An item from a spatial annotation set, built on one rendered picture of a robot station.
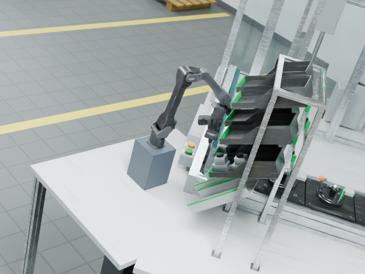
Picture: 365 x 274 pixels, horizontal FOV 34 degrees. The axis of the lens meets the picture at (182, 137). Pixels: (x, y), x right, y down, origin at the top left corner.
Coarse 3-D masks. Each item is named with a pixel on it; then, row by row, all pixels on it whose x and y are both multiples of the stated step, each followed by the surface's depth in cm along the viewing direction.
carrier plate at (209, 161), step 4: (212, 148) 298; (216, 148) 299; (212, 152) 295; (208, 156) 291; (212, 156) 292; (208, 160) 288; (212, 160) 288; (208, 164) 285; (204, 168) 281; (208, 168) 282
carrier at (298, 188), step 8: (288, 176) 290; (304, 176) 293; (256, 184) 280; (272, 184) 282; (280, 184) 282; (296, 184) 289; (304, 184) 290; (264, 192) 277; (280, 192) 279; (296, 192) 283; (304, 192) 284; (288, 200) 277; (296, 200) 277
